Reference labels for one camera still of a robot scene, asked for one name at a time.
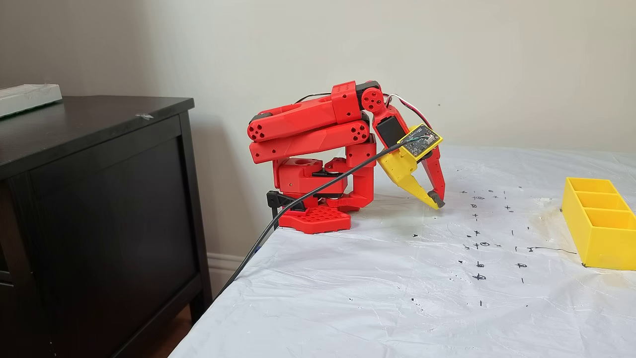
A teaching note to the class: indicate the yellow three-compartment box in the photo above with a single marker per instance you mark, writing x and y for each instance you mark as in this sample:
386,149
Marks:
606,238

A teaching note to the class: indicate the black table clamp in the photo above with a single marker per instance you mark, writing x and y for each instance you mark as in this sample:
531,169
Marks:
280,199

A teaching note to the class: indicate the white plastic table cover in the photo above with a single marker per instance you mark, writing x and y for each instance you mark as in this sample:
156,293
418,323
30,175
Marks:
372,308

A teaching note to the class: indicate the black wooden dresser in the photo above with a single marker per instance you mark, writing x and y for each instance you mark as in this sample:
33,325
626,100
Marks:
99,223

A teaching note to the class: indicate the white flat slab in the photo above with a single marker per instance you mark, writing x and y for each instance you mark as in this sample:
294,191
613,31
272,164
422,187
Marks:
30,98

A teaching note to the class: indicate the camera board on yellow mount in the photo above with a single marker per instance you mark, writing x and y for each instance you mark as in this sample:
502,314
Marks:
421,140

